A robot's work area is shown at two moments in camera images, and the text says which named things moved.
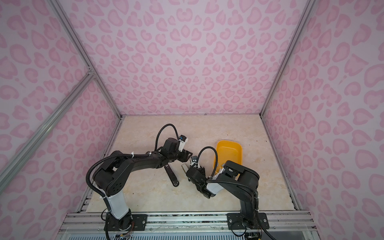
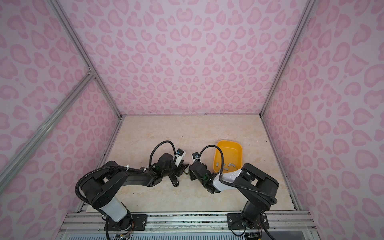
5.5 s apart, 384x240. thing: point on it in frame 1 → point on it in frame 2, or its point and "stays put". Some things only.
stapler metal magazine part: (185, 167) stays put
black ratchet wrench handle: (171, 176) stays put
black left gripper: (185, 155) → (181, 168)
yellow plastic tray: (228, 150) stays put
